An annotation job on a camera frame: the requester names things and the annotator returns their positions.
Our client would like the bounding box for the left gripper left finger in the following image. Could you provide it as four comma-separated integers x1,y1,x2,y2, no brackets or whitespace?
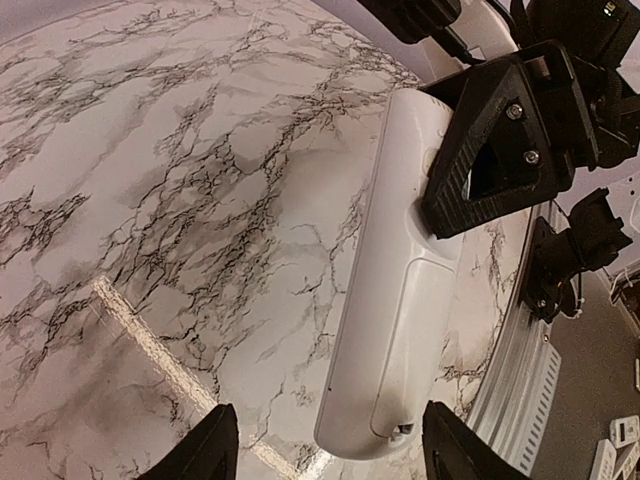
139,404,239,480

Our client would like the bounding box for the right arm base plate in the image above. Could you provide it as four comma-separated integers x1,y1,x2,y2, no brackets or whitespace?
521,217,583,324

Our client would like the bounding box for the white remote control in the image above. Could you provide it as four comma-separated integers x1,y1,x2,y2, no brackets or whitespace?
314,89,462,460

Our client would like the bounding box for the front aluminium rail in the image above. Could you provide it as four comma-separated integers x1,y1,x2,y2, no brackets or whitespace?
467,202,566,476

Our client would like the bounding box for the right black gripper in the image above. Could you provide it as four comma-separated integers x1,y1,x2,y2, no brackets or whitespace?
419,40,599,239

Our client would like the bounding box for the white battery cover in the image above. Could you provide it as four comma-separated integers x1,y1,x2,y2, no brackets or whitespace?
371,259,456,445

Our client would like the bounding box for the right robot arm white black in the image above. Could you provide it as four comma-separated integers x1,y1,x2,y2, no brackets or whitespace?
366,1,639,240

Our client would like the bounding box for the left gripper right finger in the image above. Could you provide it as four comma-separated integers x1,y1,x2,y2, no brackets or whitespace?
422,401,528,480

